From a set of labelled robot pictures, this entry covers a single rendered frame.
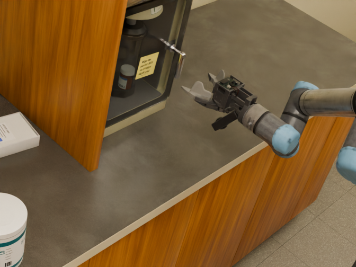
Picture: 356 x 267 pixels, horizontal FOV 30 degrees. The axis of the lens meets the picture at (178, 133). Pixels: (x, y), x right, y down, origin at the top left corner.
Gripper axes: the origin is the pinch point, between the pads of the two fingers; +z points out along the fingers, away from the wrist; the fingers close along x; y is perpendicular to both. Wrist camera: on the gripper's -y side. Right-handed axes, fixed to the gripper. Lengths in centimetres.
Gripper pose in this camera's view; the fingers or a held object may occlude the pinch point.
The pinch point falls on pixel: (195, 82)
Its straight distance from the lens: 195.9
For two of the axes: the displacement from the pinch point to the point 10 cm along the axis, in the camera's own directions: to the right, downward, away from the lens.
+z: -7.2, -5.5, 4.3
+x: -6.7, 3.6, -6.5
